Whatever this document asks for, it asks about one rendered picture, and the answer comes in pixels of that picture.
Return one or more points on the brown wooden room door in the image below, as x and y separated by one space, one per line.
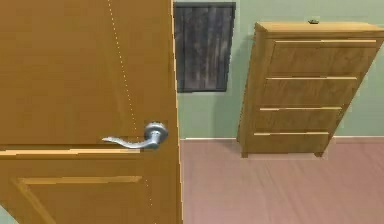
66 83

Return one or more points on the light wooden chest of drawers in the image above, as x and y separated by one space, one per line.
300 93

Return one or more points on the small dark object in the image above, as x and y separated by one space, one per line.
313 21

